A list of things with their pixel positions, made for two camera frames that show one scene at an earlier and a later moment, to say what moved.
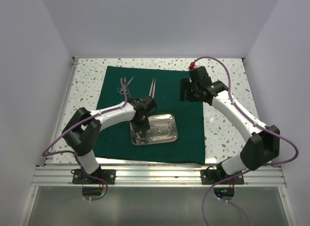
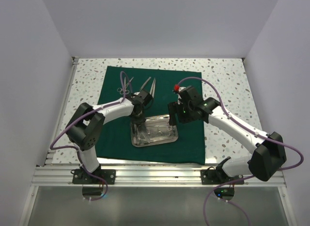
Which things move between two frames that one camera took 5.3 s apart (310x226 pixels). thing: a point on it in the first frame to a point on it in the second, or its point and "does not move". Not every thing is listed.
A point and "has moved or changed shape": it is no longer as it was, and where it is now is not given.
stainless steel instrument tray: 162,128 does not move
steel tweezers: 152,88 has moved or changed shape
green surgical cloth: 122,84 does not move
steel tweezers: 151,93 does not move
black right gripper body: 192,94 to 184,112
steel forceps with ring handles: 120,90 does not move
